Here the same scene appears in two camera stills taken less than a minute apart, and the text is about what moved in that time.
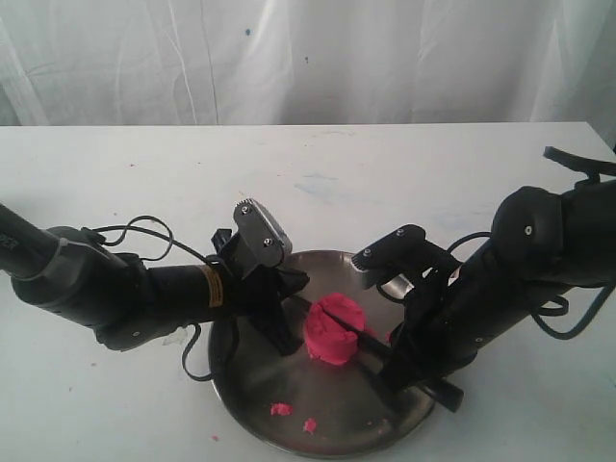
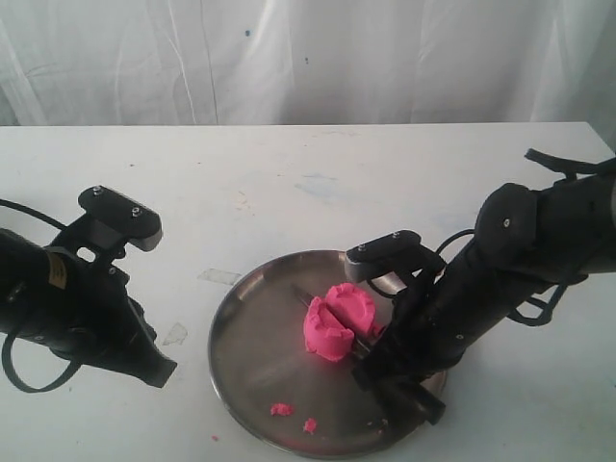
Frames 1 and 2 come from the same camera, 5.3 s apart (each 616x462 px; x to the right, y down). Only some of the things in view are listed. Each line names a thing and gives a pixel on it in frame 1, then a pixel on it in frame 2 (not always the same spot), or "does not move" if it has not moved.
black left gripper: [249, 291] -> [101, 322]
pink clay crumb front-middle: [310, 425] does not move
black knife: [446, 397] -> [401, 397]
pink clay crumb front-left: [280, 409] does not move
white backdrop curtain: [218, 63] does not move
